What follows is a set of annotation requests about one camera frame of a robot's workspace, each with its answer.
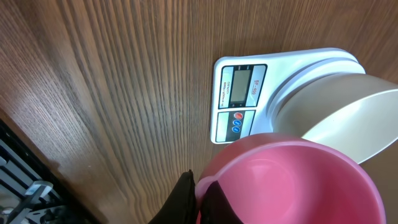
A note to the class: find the white ceramic bowl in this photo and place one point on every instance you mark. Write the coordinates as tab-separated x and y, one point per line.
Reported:
355	114

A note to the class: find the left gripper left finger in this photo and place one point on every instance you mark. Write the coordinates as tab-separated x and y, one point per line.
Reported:
180	206

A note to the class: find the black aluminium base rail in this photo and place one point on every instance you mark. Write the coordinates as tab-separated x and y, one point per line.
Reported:
20	167

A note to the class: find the pink plastic measuring scoop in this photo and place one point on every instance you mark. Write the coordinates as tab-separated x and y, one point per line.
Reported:
274	178

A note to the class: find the white digital kitchen scale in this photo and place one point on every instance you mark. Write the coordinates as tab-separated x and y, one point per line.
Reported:
249	91

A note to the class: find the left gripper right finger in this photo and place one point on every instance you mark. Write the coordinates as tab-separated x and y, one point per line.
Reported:
215	208

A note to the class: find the left grey rail clamp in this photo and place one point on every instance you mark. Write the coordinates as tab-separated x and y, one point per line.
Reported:
38	189

